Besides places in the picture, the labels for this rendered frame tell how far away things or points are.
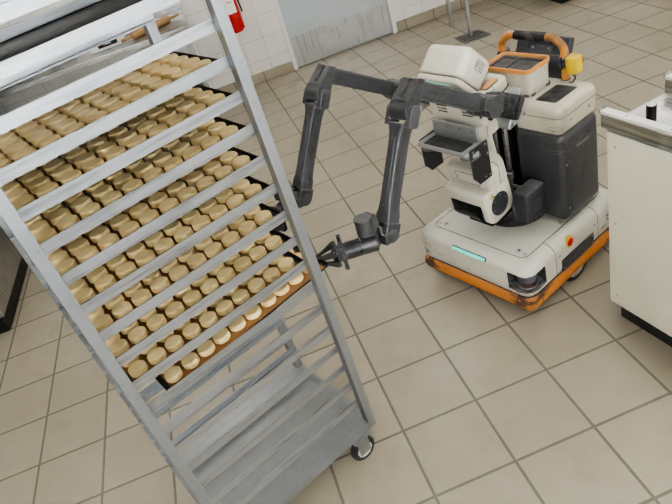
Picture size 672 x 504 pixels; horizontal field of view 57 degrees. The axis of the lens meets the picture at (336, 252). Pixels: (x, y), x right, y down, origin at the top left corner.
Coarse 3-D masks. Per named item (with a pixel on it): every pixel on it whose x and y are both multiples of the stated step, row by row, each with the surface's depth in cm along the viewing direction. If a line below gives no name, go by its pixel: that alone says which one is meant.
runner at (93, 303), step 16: (272, 192) 169; (240, 208) 164; (208, 224) 160; (224, 224) 163; (192, 240) 158; (160, 256) 154; (176, 256) 157; (144, 272) 153; (112, 288) 149; (96, 304) 147
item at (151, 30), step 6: (150, 24) 176; (144, 30) 178; (150, 30) 177; (156, 30) 178; (150, 36) 177; (156, 36) 178; (150, 42) 180; (156, 42) 179; (282, 324) 243; (282, 330) 244; (288, 342) 248; (288, 348) 249; (300, 360) 255
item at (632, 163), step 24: (624, 144) 200; (648, 144) 192; (624, 168) 205; (648, 168) 196; (624, 192) 211; (648, 192) 201; (624, 216) 216; (648, 216) 206; (624, 240) 222; (648, 240) 211; (624, 264) 229; (648, 264) 217; (624, 288) 235; (648, 288) 223; (624, 312) 247; (648, 312) 229
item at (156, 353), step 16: (272, 272) 184; (240, 288) 185; (256, 288) 180; (224, 304) 177; (240, 304) 179; (192, 320) 179; (208, 320) 173; (176, 336) 171; (192, 336) 171; (144, 352) 171; (160, 352) 168; (128, 368) 166; (144, 368) 165
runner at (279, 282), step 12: (300, 264) 183; (288, 276) 182; (264, 288) 178; (276, 288) 180; (252, 300) 176; (240, 312) 175; (216, 324) 171; (228, 324) 174; (204, 336) 170; (180, 348) 166; (192, 348) 168; (168, 360) 165; (156, 372) 164; (144, 384) 163
